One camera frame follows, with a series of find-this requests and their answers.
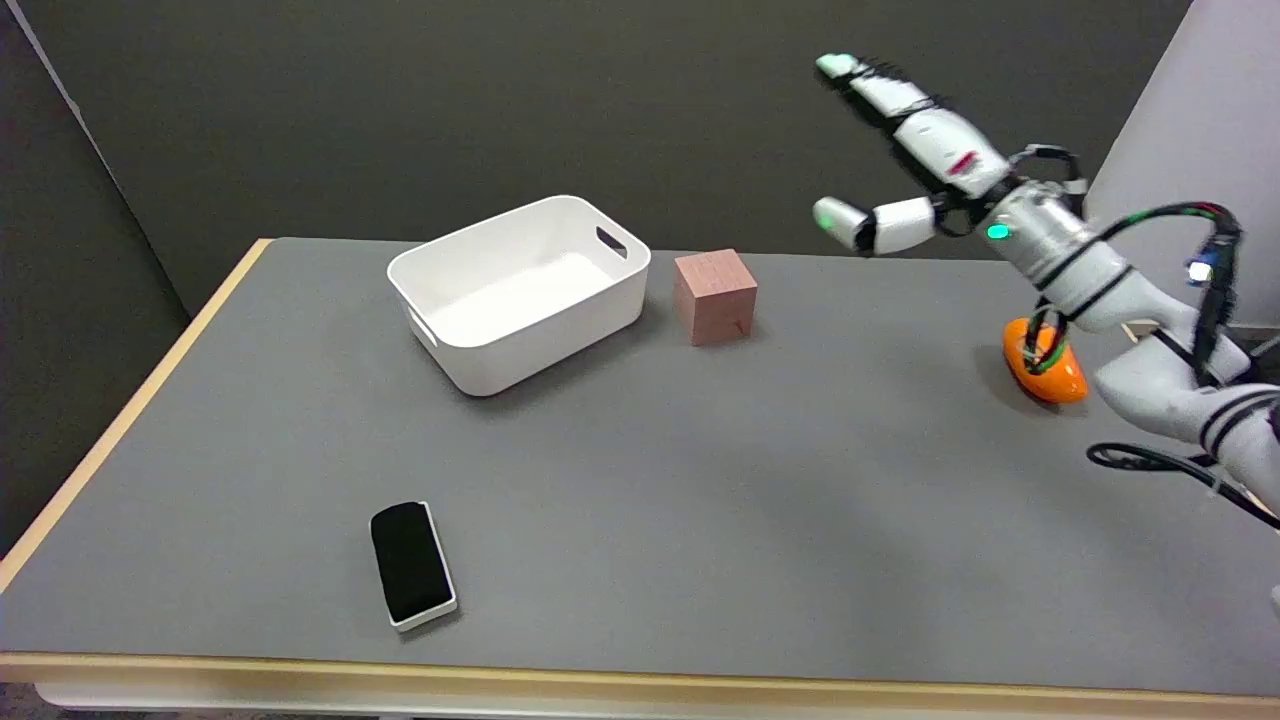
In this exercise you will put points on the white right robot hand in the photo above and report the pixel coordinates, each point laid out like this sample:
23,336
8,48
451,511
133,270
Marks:
940,140

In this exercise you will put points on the wooden cube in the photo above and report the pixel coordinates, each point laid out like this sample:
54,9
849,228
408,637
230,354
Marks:
714,296

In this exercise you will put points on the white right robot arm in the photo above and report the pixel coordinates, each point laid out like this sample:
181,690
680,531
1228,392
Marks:
1130,330

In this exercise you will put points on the orange plastic toy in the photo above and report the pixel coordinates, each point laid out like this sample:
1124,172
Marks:
1046,366

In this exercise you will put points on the white plastic bin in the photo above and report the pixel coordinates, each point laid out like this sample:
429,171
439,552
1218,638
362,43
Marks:
520,290

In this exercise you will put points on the black whiteboard eraser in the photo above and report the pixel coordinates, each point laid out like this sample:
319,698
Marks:
411,564

